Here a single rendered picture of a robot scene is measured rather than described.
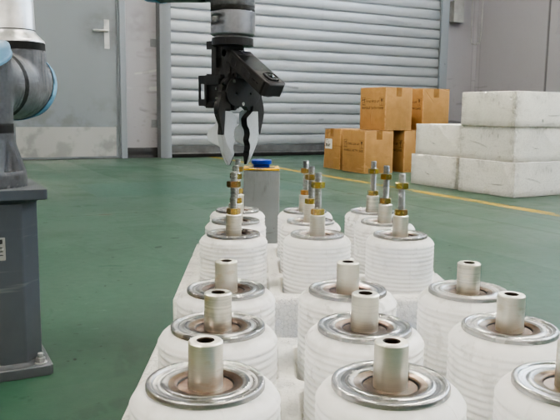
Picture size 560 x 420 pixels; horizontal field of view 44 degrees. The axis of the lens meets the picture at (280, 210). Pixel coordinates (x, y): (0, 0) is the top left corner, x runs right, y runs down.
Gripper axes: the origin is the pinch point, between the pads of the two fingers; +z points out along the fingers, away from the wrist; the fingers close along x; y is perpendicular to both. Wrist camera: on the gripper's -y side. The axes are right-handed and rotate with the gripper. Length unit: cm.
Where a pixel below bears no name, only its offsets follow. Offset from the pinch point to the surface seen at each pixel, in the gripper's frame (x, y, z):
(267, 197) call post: -13.1, 7.5, 8.6
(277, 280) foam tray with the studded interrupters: 8.9, -19.7, 16.5
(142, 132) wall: -252, 448, 13
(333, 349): 38, -59, 10
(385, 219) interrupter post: -9.6, -24.4, 8.7
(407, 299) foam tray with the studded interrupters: 2.4, -38.2, 16.6
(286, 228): 3.2, -15.4, 10.1
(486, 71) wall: -619, 334, -54
